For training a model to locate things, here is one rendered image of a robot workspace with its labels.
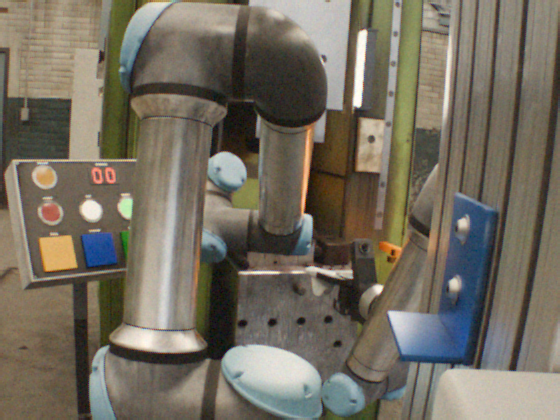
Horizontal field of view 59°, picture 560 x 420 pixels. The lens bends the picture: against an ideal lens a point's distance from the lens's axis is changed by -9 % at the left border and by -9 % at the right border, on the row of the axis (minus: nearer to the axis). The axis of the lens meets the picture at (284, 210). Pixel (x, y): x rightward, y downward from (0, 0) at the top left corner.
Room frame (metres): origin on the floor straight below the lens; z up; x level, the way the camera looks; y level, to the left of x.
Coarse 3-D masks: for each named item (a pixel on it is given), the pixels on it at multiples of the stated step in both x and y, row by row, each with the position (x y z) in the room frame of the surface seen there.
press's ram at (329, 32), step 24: (240, 0) 1.53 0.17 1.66; (264, 0) 1.46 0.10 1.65; (288, 0) 1.48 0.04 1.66; (312, 0) 1.50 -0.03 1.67; (336, 0) 1.53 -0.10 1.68; (312, 24) 1.50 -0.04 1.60; (336, 24) 1.53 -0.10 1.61; (336, 48) 1.53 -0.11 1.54; (336, 72) 1.53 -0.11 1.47; (336, 96) 1.54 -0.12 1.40
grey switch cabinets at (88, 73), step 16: (80, 64) 6.37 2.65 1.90; (96, 64) 6.40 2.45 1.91; (80, 80) 6.37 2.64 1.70; (96, 80) 6.41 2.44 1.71; (80, 96) 6.37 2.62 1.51; (96, 96) 6.41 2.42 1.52; (80, 112) 6.38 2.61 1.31; (96, 112) 6.41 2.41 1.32; (80, 128) 6.38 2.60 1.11; (96, 128) 6.42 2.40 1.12; (80, 144) 6.38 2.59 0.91; (96, 144) 6.42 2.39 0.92
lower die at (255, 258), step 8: (312, 240) 1.52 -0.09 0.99; (312, 248) 1.52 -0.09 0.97; (248, 256) 1.46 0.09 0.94; (256, 256) 1.47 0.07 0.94; (264, 256) 1.48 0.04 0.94; (272, 256) 1.48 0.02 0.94; (280, 256) 1.49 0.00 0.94; (296, 256) 1.51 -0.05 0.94; (304, 256) 1.52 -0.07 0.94; (312, 256) 1.53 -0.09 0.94; (256, 264) 1.47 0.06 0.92; (264, 264) 1.48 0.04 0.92; (272, 264) 1.48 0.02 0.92; (280, 264) 1.49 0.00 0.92; (288, 264) 1.50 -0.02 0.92; (296, 264) 1.51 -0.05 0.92; (304, 264) 1.52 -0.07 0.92
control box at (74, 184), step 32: (32, 160) 1.13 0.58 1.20; (64, 160) 1.18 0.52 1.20; (96, 160) 1.24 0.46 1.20; (128, 160) 1.30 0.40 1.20; (32, 192) 1.09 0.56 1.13; (64, 192) 1.14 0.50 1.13; (96, 192) 1.20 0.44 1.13; (128, 192) 1.26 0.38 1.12; (32, 224) 1.06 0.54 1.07; (64, 224) 1.11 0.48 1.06; (96, 224) 1.16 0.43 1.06; (128, 224) 1.22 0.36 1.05; (32, 256) 1.02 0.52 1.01; (32, 288) 1.05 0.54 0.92
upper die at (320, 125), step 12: (228, 108) 1.79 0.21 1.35; (240, 108) 1.64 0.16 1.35; (252, 108) 1.51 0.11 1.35; (228, 120) 1.77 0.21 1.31; (240, 120) 1.62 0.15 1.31; (252, 120) 1.50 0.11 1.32; (324, 120) 1.53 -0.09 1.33; (228, 132) 1.76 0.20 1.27; (240, 132) 1.61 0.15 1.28; (252, 132) 1.49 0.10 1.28; (324, 132) 1.53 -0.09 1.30
